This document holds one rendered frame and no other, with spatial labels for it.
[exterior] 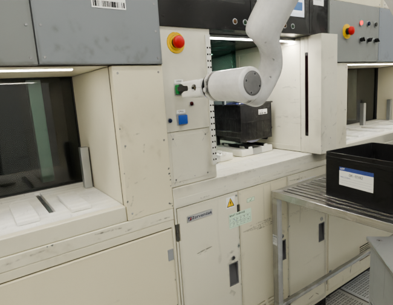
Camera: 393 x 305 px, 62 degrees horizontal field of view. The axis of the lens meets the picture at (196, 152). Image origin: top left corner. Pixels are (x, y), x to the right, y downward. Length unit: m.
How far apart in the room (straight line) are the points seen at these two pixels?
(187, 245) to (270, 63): 0.69
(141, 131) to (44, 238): 0.41
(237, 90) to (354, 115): 2.06
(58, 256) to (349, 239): 1.54
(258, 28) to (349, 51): 1.04
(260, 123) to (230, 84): 0.82
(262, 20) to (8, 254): 0.87
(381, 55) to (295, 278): 1.27
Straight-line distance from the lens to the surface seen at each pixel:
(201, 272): 1.32
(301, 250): 1.73
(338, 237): 1.97
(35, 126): 1.41
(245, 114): 1.58
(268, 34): 0.86
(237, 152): 1.60
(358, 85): 2.86
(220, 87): 0.88
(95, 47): 1.00
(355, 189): 1.31
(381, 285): 1.02
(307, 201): 1.32
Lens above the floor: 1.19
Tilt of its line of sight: 10 degrees down
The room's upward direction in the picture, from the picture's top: 4 degrees counter-clockwise
